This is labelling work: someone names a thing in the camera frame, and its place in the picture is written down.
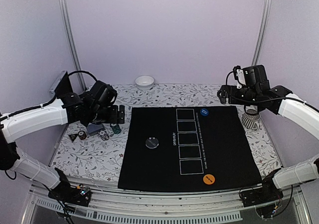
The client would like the black dealer button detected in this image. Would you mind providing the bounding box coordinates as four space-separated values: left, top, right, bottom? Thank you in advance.
145 137 159 149

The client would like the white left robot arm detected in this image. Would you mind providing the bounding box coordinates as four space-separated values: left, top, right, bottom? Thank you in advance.
0 70 62 164

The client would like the green poker chip stack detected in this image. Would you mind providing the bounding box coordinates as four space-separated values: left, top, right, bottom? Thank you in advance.
110 123 122 134

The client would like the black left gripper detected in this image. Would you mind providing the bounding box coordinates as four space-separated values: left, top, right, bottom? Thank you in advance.
88 104 125 123

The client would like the left aluminium frame post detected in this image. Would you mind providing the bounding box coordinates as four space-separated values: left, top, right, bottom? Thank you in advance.
56 0 87 92

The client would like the blue peach poker chip stack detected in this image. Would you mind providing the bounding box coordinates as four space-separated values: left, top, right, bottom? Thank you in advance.
99 130 110 141

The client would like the aluminium frame post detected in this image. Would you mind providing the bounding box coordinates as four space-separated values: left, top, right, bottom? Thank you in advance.
56 0 87 92
250 0 274 67

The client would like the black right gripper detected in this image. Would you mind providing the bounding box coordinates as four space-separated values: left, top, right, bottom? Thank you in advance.
218 85 260 106

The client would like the aluminium poker case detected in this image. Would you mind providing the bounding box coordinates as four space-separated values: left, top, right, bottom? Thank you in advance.
49 70 73 98

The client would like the right aluminium frame post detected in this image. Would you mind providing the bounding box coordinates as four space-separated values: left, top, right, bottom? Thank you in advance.
250 0 274 67

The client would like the white ceramic bowl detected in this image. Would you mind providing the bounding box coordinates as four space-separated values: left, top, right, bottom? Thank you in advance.
135 76 155 90

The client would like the grey playing card deck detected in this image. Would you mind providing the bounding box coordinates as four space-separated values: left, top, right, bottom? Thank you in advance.
86 123 104 136

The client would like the front aluminium rail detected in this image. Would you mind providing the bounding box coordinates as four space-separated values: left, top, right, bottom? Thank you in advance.
21 178 312 224

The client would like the orange big blind button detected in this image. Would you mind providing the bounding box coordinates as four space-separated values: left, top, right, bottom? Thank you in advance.
203 174 216 185

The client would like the black triangular marker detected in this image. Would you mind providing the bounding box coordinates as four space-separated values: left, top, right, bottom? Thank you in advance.
69 134 78 142

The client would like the blue small blind button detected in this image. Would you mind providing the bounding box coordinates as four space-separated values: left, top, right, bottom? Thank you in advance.
200 108 209 116

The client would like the black poker play mat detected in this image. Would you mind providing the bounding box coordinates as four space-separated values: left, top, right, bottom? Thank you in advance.
118 106 262 193

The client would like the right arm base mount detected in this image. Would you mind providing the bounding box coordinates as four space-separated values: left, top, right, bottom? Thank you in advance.
239 186 284 220

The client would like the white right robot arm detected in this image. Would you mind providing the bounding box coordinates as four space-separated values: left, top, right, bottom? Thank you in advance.
217 65 319 202

